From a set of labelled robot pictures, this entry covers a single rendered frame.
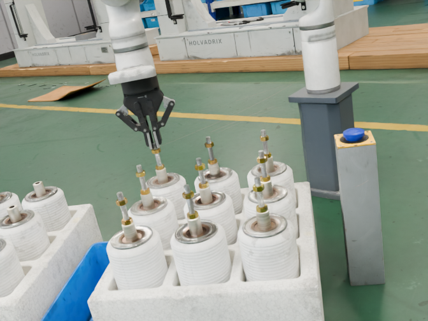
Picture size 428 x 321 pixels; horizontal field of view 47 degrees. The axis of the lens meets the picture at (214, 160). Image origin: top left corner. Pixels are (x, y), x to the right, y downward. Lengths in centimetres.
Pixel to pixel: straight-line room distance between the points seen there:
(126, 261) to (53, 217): 36
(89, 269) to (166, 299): 36
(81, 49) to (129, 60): 365
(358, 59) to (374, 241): 194
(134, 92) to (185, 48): 270
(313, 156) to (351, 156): 47
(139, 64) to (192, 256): 39
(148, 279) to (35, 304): 25
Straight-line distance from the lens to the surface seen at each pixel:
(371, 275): 109
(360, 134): 96
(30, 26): 550
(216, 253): 83
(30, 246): 110
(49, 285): 107
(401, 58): 280
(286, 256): 82
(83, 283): 115
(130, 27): 98
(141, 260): 86
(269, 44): 323
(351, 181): 98
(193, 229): 84
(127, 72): 95
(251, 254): 81
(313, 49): 134
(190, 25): 383
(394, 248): 121
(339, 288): 110
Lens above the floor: 66
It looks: 21 degrees down
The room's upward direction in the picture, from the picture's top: 11 degrees counter-clockwise
